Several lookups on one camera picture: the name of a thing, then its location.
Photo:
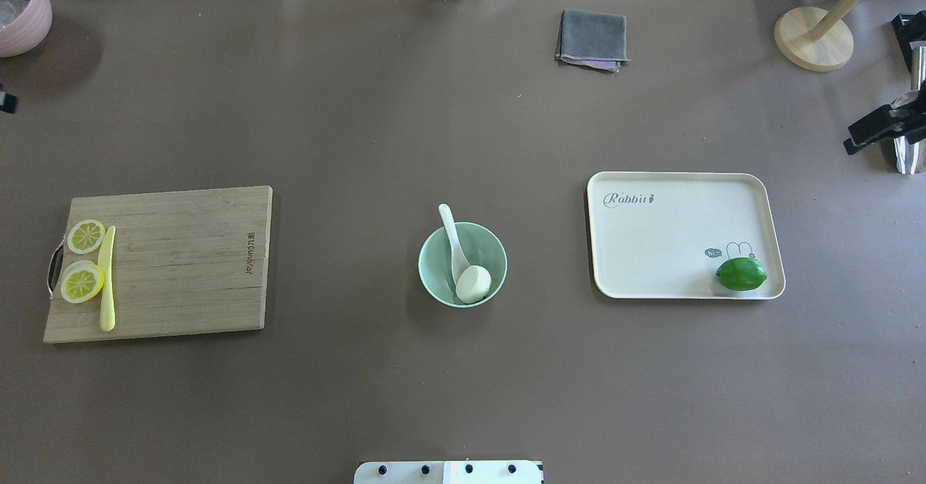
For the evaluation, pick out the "white ceramic spoon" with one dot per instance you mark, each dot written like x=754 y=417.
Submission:
x=458 y=259

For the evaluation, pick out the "mint green bowl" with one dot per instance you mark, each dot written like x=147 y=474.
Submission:
x=480 y=245

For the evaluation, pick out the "pink bowl of ice cubes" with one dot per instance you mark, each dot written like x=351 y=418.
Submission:
x=27 y=29

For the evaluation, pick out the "cream rabbit print tray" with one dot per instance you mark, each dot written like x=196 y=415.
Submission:
x=663 y=235

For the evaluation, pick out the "purple folded cloth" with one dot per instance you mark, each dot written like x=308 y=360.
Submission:
x=595 y=65

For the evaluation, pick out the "grey folded cloth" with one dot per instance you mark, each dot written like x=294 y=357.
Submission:
x=592 y=35

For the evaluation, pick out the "bamboo cutting board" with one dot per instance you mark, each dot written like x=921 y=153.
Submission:
x=184 y=262

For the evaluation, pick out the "yellow plastic knife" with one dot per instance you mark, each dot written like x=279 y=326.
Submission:
x=107 y=317

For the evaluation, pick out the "single lemon slice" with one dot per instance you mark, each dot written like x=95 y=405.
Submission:
x=85 y=236

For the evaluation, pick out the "stacked lemon slices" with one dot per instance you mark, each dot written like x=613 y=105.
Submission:
x=81 y=281

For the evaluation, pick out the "wooden mug tree stand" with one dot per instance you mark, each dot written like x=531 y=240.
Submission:
x=816 y=39

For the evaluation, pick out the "metal ice scoop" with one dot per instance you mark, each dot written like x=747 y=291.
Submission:
x=909 y=149

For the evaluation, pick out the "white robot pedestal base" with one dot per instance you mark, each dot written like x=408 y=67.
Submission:
x=451 y=471

